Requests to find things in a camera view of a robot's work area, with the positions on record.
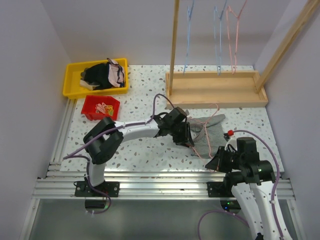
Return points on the right blue hanger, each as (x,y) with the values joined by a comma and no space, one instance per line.
(217,35)

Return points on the blue hanger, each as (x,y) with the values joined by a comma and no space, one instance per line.
(189,19)
(217,35)

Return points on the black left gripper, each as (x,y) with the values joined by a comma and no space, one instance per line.
(185,139)

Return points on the grey knitted garment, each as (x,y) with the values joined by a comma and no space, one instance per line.
(207,135)

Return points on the black garment pile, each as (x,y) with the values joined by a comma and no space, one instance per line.
(96,77)

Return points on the red plastic bin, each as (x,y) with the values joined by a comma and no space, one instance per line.
(88,109)

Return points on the aluminium mounting rail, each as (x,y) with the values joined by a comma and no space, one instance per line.
(132,185)

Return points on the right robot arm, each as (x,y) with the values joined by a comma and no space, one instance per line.
(253,183)

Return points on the pink underwear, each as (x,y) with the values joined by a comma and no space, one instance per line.
(116,74)

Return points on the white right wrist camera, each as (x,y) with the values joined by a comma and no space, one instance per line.
(231,141)

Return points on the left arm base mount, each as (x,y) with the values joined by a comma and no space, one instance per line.
(82,189)

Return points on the clips in red bin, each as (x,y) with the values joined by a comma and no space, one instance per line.
(104,109)

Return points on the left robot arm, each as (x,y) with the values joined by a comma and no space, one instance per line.
(102,142)

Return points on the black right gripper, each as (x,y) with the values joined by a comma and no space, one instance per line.
(218,161)

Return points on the yellow plastic tray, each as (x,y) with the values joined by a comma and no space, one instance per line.
(72,88)

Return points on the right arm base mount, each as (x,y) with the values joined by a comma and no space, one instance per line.
(218,190)

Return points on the left blue hanger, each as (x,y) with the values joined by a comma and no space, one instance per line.
(189,19)

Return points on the wooden hanger rack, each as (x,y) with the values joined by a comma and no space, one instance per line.
(228,89)

